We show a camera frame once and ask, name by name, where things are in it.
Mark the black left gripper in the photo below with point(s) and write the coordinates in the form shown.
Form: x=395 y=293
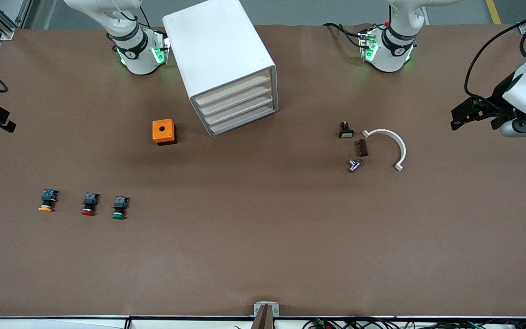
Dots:
x=495 y=103

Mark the yellow push button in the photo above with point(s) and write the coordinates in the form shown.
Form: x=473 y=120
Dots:
x=47 y=201

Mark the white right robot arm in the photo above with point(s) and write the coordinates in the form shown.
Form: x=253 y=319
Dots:
x=137 y=55

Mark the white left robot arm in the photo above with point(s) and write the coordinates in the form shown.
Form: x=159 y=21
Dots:
x=393 y=55

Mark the red push button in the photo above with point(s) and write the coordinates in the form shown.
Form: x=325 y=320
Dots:
x=89 y=204

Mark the green push button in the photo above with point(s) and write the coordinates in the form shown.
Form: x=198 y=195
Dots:
x=119 y=208

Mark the brown terminal block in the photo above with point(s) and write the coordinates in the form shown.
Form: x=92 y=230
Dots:
x=362 y=148

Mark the silver metal connector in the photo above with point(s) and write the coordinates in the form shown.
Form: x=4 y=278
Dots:
x=354 y=165

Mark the orange box with hole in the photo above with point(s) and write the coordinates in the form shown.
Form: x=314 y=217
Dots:
x=162 y=130

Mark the white curved plastic bracket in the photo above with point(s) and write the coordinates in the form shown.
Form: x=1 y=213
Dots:
x=395 y=137

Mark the black white small switch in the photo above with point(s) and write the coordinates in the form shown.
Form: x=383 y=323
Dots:
x=346 y=132

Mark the white table edge rail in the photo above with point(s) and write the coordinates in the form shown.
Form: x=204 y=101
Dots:
x=62 y=323

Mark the grey camera mount with wedge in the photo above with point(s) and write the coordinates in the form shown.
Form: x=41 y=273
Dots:
x=265 y=313

